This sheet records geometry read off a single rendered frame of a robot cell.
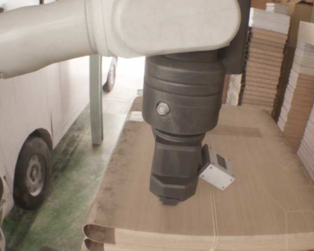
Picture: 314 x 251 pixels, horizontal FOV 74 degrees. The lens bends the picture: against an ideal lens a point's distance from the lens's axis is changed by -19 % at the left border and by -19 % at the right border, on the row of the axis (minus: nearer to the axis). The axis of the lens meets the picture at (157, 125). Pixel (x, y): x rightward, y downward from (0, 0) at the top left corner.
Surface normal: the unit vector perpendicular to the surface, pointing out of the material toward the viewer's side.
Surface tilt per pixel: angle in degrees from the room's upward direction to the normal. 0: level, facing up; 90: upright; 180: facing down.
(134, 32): 90
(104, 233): 0
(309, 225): 0
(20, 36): 75
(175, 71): 89
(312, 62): 90
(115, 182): 0
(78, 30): 91
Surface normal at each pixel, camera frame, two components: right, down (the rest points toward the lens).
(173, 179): 0.07, -0.88
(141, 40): 0.17, 0.47
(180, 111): -0.16, 0.45
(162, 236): -0.01, -0.29
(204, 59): 0.43, 0.46
